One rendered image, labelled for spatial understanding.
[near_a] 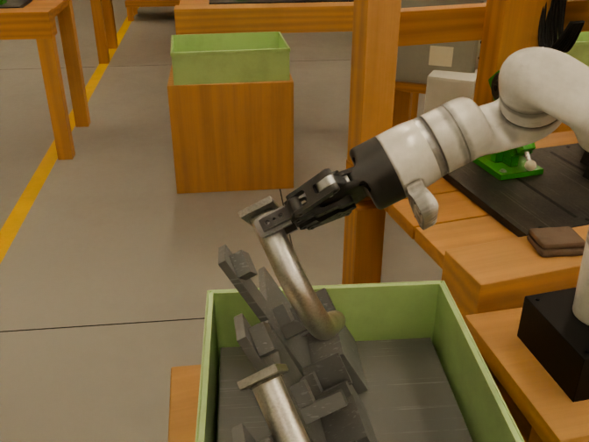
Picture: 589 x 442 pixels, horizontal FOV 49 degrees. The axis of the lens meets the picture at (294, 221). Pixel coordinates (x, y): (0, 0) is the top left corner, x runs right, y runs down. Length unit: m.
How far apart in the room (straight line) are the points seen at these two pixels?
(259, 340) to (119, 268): 2.35
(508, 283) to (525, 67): 0.69
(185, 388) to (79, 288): 1.83
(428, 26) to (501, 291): 0.80
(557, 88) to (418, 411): 0.58
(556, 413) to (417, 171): 0.56
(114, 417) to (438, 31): 1.58
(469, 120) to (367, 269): 1.28
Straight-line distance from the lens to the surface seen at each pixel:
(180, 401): 1.18
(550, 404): 1.15
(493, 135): 0.73
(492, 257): 1.39
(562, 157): 1.95
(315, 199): 0.66
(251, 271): 0.90
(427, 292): 1.17
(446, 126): 0.70
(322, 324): 0.73
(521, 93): 0.70
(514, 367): 1.20
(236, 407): 1.07
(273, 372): 0.61
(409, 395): 1.11
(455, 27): 1.88
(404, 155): 0.69
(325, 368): 0.99
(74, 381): 2.51
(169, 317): 2.72
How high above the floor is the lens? 1.59
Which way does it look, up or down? 28 degrees down
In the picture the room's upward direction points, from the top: straight up
